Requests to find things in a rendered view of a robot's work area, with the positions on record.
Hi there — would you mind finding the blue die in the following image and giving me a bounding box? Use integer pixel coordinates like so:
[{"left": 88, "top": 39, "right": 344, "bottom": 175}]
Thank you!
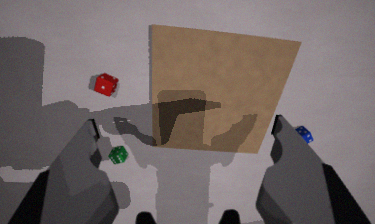
[{"left": 295, "top": 126, "right": 313, "bottom": 143}]

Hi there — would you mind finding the tan mat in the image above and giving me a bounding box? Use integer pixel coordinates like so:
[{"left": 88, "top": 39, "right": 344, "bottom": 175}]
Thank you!
[{"left": 152, "top": 24, "right": 302, "bottom": 154}]

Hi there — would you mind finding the green die with white pips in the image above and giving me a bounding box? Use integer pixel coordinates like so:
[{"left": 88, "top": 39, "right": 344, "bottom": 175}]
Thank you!
[{"left": 108, "top": 146, "right": 128, "bottom": 164}]

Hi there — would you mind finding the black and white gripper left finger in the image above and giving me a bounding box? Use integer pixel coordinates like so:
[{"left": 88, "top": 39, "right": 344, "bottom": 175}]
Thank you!
[{"left": 8, "top": 119, "right": 119, "bottom": 224}]

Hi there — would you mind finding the red die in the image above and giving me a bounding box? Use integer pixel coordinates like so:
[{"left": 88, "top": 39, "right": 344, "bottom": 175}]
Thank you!
[{"left": 94, "top": 73, "right": 118, "bottom": 97}]

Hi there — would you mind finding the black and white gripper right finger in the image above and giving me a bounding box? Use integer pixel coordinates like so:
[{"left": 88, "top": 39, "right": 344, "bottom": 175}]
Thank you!
[{"left": 256, "top": 115, "right": 371, "bottom": 224}]

